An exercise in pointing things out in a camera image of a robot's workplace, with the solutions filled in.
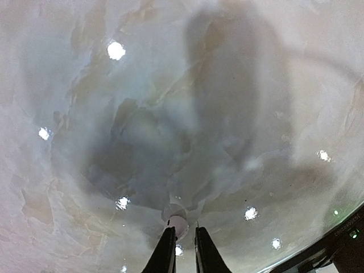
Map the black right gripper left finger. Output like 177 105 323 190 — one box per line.
142 226 176 273

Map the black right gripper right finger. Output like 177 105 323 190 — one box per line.
195 225 231 273

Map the pink white earbud charging case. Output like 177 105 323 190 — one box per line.
162 203 189 241

